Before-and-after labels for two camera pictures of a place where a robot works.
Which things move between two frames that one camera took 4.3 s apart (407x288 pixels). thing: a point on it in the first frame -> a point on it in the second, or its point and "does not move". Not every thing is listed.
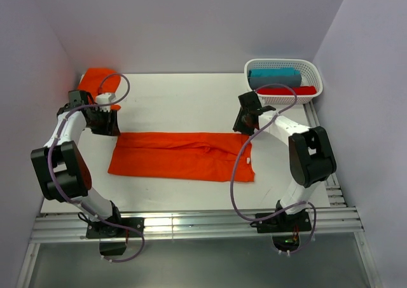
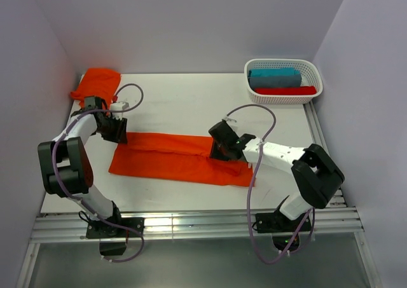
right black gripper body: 248,130 -> 218,151
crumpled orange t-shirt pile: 93,77 does not move
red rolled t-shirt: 304,90 does not move
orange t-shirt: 189,155 does not move
